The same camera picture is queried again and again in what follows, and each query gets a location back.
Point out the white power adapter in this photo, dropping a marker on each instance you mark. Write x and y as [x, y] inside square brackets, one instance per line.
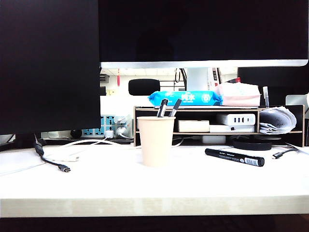
[213, 139]

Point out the white paper sheet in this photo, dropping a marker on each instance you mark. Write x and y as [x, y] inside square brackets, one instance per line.
[299, 148]

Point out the black round disc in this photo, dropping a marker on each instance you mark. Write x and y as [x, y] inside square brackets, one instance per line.
[252, 144]

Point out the beige paper cup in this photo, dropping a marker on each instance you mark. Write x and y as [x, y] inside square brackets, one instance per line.
[156, 142]

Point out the blue white power strip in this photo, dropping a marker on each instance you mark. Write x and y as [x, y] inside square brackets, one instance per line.
[108, 123]

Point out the clear capped pen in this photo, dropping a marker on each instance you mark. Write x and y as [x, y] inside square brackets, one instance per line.
[265, 95]

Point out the cream rectangular box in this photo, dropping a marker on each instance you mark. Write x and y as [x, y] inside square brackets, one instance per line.
[193, 126]

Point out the large black monitor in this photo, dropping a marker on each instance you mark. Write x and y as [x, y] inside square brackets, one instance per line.
[48, 67]

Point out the flat white box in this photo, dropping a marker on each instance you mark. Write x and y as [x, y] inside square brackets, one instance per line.
[229, 128]

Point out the wooden desk shelf organizer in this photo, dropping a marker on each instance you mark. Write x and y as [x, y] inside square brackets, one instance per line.
[217, 109]

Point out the blue wet wipes pack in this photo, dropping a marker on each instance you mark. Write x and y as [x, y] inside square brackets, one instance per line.
[188, 97]

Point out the black office chair headrest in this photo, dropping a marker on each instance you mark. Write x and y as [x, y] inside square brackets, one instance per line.
[144, 87]

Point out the silver bezel computer monitor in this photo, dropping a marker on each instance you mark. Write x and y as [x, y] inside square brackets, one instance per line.
[202, 31]

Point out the silver monitor stand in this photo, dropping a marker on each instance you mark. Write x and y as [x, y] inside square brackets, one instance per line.
[197, 78]

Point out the white multi-port charger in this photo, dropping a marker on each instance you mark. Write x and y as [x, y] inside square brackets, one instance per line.
[237, 119]

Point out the pink tissue pack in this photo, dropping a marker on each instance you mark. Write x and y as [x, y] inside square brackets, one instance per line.
[239, 95]

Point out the large white power plug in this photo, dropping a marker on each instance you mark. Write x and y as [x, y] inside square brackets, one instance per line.
[121, 130]

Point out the small white plug adapter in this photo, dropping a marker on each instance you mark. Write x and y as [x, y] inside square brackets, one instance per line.
[109, 134]

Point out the black marker with white label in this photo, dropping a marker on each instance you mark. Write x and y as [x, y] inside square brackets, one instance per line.
[175, 108]
[162, 108]
[234, 157]

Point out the rolled printed papers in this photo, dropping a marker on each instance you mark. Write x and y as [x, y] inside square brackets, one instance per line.
[277, 120]

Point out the black background monitor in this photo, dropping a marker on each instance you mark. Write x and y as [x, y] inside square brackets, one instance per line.
[272, 82]

